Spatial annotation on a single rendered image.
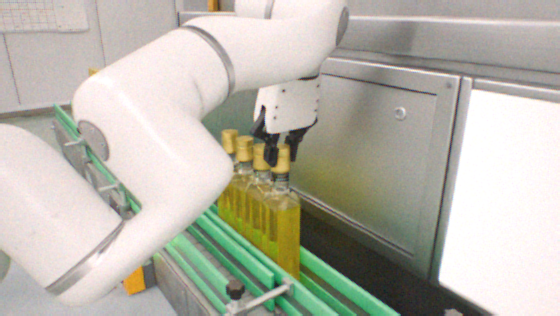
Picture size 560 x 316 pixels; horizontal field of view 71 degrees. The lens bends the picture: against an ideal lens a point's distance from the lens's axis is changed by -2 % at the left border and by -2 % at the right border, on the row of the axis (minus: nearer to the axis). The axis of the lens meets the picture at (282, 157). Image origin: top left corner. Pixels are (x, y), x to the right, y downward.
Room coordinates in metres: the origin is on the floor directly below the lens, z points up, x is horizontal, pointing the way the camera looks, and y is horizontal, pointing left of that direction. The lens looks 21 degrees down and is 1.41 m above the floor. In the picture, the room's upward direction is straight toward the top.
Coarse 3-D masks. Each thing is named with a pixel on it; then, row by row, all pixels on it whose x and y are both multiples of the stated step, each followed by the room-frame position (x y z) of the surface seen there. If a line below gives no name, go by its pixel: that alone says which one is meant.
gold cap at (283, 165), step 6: (282, 144) 0.66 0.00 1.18; (282, 150) 0.64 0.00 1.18; (288, 150) 0.64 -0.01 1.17; (282, 156) 0.64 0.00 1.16; (288, 156) 0.64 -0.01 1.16; (282, 162) 0.64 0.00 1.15; (288, 162) 0.64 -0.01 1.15; (270, 168) 0.65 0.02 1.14; (276, 168) 0.64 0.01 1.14; (282, 168) 0.64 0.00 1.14; (288, 168) 0.64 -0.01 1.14
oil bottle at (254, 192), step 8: (248, 184) 0.70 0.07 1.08; (256, 184) 0.68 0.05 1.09; (264, 184) 0.68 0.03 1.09; (272, 184) 0.69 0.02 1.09; (248, 192) 0.69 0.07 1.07; (256, 192) 0.67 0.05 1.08; (264, 192) 0.67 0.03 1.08; (248, 200) 0.69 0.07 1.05; (256, 200) 0.67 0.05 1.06; (248, 208) 0.69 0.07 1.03; (256, 208) 0.67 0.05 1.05; (248, 216) 0.69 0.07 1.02; (256, 216) 0.67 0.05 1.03; (248, 224) 0.69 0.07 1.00; (256, 224) 0.67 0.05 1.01; (248, 232) 0.69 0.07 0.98; (256, 232) 0.67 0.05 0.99; (248, 240) 0.70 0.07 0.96; (256, 240) 0.67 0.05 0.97
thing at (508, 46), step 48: (192, 0) 1.24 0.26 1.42; (384, 0) 0.68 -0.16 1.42; (432, 0) 0.61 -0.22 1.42; (480, 0) 0.55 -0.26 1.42; (528, 0) 0.51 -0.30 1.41; (336, 48) 0.76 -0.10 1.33; (384, 48) 0.65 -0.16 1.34; (432, 48) 0.58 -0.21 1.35; (480, 48) 0.52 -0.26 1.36; (528, 48) 0.48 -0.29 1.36; (240, 96) 1.06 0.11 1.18; (336, 240) 0.76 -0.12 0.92; (384, 288) 0.64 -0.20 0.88; (432, 288) 0.57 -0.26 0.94
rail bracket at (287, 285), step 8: (232, 280) 0.50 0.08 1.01; (288, 280) 0.56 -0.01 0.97; (232, 288) 0.48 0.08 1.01; (240, 288) 0.48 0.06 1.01; (280, 288) 0.54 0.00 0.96; (288, 288) 0.55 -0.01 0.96; (232, 296) 0.48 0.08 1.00; (240, 296) 0.48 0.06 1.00; (264, 296) 0.52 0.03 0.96; (272, 296) 0.53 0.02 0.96; (232, 304) 0.49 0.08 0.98; (240, 304) 0.49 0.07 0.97; (248, 304) 0.51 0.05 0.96; (256, 304) 0.51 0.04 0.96; (232, 312) 0.48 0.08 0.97; (240, 312) 0.48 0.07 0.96
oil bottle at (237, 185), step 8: (232, 176) 0.74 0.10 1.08; (240, 176) 0.72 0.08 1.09; (248, 176) 0.72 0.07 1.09; (232, 184) 0.73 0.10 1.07; (240, 184) 0.71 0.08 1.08; (232, 192) 0.74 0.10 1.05; (240, 192) 0.71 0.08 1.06; (232, 200) 0.74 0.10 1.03; (240, 200) 0.71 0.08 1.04; (232, 208) 0.74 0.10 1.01; (240, 208) 0.71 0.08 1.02; (232, 216) 0.74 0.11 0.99; (240, 216) 0.71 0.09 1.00; (232, 224) 0.74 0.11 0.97; (240, 224) 0.71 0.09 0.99; (240, 232) 0.71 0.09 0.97
